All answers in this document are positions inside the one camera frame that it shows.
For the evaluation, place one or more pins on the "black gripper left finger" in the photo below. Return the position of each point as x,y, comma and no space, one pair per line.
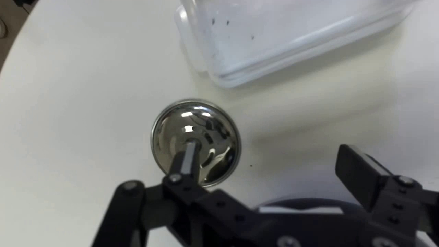
192,160

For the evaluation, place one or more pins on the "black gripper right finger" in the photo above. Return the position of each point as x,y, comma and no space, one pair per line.
361,176

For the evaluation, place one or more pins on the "small metal cup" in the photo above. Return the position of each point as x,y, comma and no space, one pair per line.
213,132

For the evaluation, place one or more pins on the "clear plastic container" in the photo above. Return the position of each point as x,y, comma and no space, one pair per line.
283,32

